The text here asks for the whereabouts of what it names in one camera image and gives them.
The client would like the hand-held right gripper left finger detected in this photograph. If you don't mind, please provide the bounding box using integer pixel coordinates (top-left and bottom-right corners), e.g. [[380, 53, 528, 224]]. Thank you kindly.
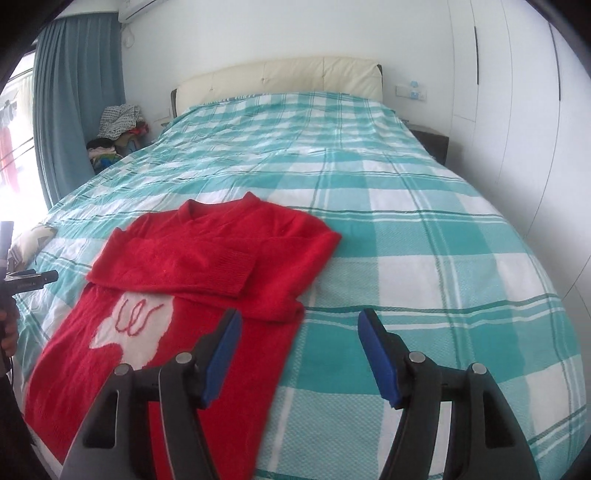
[[60, 308, 243, 480]]

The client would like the white wall socket panel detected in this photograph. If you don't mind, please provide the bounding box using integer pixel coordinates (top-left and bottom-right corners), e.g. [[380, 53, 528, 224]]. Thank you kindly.
[[396, 82, 428, 100]]

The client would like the cream printed cushion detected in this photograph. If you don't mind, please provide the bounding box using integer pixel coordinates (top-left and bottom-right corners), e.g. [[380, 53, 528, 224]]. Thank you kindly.
[[8, 224, 58, 271]]

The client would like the blue curtain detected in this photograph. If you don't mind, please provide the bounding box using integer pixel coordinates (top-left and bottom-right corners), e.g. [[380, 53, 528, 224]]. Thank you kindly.
[[32, 11, 127, 208]]

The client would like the red hanging garment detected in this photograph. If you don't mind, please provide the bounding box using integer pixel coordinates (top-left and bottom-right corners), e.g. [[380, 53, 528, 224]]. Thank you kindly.
[[0, 127, 19, 185]]

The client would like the red sweater with white rabbit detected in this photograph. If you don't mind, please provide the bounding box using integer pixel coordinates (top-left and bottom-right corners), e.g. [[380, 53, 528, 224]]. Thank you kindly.
[[23, 191, 343, 480]]

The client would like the pile of mixed clothes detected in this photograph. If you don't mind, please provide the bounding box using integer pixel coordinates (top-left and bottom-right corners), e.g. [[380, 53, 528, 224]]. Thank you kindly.
[[86, 104, 149, 175]]

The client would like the cream padded headboard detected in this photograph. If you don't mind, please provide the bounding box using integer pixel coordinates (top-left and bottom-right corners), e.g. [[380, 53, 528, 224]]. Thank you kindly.
[[171, 56, 384, 121]]

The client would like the dark wooden nightstand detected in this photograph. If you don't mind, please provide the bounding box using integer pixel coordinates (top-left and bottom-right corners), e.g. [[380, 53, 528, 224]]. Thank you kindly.
[[406, 122, 450, 167]]

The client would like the white wardrobe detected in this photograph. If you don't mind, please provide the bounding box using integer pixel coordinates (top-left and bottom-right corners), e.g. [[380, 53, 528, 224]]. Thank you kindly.
[[450, 0, 591, 324]]

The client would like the person's left hand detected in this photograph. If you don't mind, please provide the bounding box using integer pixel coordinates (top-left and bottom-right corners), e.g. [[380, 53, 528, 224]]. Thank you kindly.
[[0, 295, 20, 366]]

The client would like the person's left forearm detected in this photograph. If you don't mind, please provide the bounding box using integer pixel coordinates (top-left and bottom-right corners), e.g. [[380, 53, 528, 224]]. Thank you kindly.
[[0, 364, 51, 480]]

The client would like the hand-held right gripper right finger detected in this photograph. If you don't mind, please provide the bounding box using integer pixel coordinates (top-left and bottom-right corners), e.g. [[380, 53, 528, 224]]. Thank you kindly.
[[358, 308, 541, 480]]

